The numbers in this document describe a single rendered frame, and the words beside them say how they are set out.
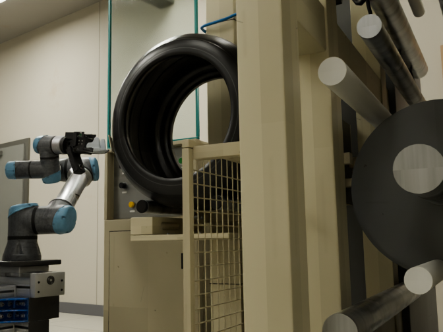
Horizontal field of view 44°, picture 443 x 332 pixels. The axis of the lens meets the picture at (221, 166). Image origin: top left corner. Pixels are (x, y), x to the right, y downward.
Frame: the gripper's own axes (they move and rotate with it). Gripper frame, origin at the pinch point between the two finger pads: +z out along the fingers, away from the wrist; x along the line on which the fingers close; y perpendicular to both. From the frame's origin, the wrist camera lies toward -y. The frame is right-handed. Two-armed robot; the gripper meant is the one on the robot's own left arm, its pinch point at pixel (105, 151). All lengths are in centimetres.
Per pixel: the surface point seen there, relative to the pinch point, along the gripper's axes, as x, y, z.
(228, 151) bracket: -60, -6, 82
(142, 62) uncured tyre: -12.4, 30.2, 21.8
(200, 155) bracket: -60, -7, 76
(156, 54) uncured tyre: -12.6, 32.7, 27.7
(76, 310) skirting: 327, -145, -288
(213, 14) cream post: 25, 61, 27
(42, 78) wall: 344, 131, -401
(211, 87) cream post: 25.2, 30.5, 28.9
